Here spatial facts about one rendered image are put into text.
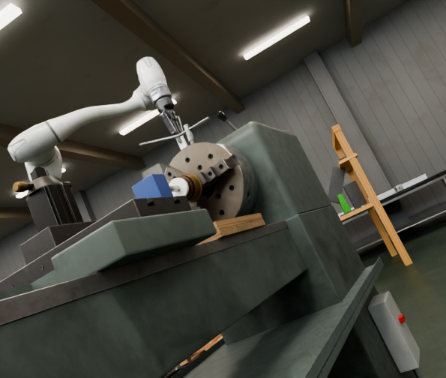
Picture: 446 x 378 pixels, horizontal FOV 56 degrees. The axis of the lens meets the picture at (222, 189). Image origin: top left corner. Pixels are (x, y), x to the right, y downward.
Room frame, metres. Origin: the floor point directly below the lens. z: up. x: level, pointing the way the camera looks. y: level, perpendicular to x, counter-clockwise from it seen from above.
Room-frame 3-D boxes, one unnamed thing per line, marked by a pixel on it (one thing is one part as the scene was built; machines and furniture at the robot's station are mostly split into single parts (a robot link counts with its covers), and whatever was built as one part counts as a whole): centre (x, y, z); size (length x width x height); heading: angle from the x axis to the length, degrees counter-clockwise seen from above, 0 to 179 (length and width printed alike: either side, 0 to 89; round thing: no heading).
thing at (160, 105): (1.68, 0.07, 1.51); 0.08 x 0.07 x 0.09; 156
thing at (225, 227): (1.21, 0.15, 0.89); 0.36 x 0.30 x 0.04; 66
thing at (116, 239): (0.85, 0.35, 0.90); 0.53 x 0.30 x 0.06; 66
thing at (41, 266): (0.89, 0.31, 0.95); 0.43 x 0.18 x 0.04; 66
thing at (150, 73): (1.69, 0.08, 1.69); 0.13 x 0.11 x 0.16; 15
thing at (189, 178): (1.32, 0.10, 1.08); 0.09 x 0.09 x 0.09; 66
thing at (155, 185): (1.14, 0.18, 1.00); 0.08 x 0.06 x 0.23; 66
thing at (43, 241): (0.94, 0.36, 1.00); 0.20 x 0.10 x 0.05; 156
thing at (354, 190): (5.85, -1.21, 0.92); 1.43 x 1.28 x 1.85; 165
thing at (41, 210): (0.92, 0.36, 1.07); 0.07 x 0.07 x 0.10; 66
